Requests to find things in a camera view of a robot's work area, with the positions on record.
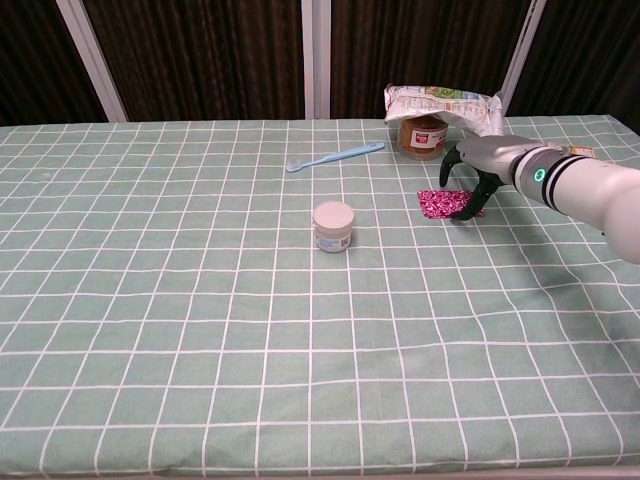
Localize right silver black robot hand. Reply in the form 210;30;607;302
438;134;544;222

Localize brown jar with red label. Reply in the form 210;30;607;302
397;115;450;161

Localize small white lidded jar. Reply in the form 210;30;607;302
312;200;356;254

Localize light blue toothbrush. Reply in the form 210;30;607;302
285;141;386;174

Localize crumpled white snack bag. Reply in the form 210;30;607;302
383;83;504;137

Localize yellow biscuit packet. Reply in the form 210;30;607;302
544;141;597;159

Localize dark brown curtain panel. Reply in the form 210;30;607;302
329;0;531;120
509;0;640;117
82;0;306;123
0;0;109;127

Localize magenta patterned packet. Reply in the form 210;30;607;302
416;188;487;220

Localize green white checked tablecloth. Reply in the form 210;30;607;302
0;115;640;479

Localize white partition frame post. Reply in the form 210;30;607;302
55;0;130;123
498;0;547;119
300;0;333;120

